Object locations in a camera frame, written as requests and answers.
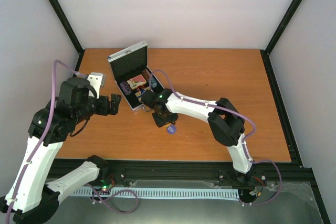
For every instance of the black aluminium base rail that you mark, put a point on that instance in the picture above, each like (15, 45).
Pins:
(223, 174)

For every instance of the yellow card box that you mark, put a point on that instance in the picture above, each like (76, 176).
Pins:
(139, 93)

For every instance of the yellow big blind button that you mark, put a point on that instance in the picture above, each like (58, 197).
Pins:
(171, 129)

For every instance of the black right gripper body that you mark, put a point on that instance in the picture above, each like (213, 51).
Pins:
(165, 118)

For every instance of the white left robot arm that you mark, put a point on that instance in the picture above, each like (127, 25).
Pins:
(31, 199)

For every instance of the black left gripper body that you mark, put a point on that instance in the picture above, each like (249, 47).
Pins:
(104, 108)

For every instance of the red playing card deck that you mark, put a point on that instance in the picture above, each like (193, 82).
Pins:
(136, 81)

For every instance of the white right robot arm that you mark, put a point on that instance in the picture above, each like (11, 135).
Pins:
(225, 122)

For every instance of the aluminium poker case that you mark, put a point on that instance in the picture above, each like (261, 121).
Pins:
(128, 63)

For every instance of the light blue cable duct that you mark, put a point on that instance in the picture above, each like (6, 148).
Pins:
(171, 193)

